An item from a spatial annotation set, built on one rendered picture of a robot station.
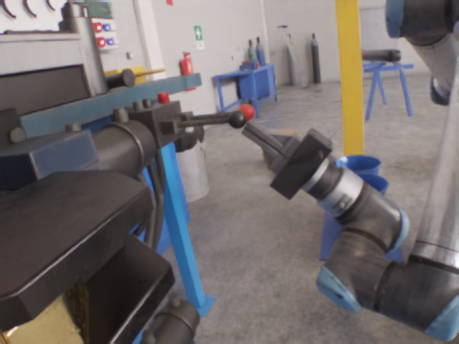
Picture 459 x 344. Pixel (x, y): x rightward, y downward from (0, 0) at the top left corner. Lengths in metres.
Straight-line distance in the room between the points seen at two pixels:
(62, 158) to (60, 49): 0.27
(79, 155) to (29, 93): 0.18
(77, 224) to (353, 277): 0.43
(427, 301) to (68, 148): 0.54
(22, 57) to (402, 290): 0.69
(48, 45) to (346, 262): 0.64
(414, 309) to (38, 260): 0.47
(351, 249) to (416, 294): 0.13
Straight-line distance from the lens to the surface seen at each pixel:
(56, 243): 0.20
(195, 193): 2.60
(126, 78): 0.77
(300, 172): 0.56
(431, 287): 0.51
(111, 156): 0.52
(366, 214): 0.57
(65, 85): 0.64
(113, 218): 0.21
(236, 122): 0.56
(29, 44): 0.60
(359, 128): 2.55
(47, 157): 0.41
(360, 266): 0.53
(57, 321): 0.21
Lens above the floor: 1.08
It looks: 20 degrees down
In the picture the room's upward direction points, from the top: 9 degrees counter-clockwise
